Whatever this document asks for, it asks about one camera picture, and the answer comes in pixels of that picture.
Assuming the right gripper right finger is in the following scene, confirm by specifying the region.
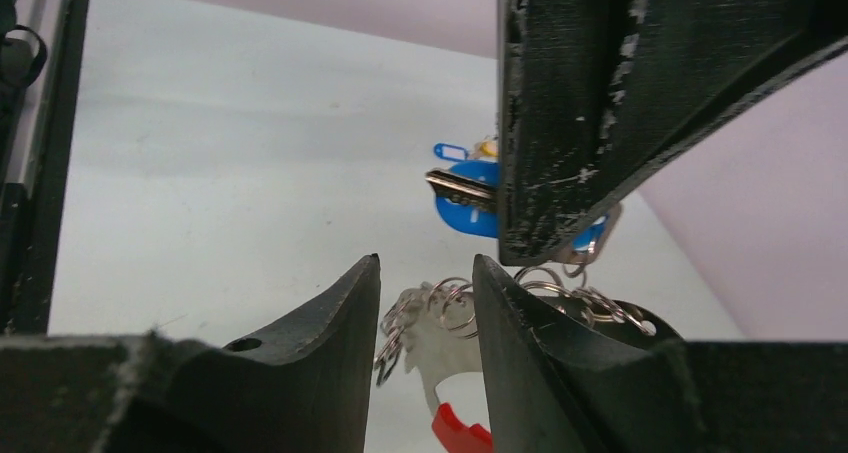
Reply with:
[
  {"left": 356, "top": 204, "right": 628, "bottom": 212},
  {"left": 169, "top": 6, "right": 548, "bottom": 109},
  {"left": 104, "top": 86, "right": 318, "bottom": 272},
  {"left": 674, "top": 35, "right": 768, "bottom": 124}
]
[{"left": 472, "top": 255, "right": 847, "bottom": 452}]

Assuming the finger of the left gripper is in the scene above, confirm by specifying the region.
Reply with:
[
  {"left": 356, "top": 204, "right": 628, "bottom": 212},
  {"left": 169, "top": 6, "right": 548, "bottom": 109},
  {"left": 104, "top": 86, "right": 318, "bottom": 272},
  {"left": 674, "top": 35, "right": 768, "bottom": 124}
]
[{"left": 496, "top": 0, "right": 847, "bottom": 266}]

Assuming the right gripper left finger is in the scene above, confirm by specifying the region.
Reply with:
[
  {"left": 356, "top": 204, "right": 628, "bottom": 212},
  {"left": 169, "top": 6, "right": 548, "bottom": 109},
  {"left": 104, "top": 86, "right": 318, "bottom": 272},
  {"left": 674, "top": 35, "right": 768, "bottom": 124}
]
[{"left": 1, "top": 254, "right": 381, "bottom": 452}]

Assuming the red-handled metal key holder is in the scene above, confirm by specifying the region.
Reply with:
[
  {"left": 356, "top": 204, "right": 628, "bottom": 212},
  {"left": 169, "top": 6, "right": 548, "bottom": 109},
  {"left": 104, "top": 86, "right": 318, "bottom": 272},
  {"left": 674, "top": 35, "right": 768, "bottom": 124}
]
[{"left": 373, "top": 266, "right": 678, "bottom": 453}]

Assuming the blue-tagged key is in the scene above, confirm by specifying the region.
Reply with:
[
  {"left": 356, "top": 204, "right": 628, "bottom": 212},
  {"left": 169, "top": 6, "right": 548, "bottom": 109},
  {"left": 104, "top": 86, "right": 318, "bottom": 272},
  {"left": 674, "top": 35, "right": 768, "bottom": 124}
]
[
  {"left": 425, "top": 160, "right": 623, "bottom": 277},
  {"left": 433, "top": 142, "right": 470, "bottom": 162}
]

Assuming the blue-tagged loose key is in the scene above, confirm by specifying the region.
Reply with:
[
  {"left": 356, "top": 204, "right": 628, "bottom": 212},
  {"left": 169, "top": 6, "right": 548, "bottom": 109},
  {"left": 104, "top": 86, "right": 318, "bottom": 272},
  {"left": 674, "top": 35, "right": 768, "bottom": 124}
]
[{"left": 433, "top": 142, "right": 470, "bottom": 162}]

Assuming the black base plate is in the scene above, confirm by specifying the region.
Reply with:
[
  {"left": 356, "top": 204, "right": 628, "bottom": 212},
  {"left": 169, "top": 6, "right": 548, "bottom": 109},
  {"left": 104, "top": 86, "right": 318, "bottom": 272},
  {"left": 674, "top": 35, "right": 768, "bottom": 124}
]
[{"left": 1, "top": 0, "right": 89, "bottom": 336}]

